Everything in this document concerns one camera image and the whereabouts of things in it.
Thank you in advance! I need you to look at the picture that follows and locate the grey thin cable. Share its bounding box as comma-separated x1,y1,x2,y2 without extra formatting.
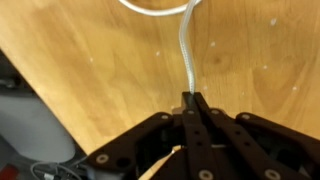
30,156,88,180

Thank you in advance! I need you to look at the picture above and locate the orange handled black clamp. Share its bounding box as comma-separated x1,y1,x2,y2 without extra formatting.
0,166,18,180

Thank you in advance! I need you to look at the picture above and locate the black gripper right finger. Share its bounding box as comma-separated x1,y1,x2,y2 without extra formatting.
194,92,320,180

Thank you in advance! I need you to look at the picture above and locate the white rope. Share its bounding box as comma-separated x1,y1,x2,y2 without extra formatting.
118,0,203,95

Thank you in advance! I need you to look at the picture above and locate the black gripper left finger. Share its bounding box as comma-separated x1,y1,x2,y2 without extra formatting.
86,91,216,180

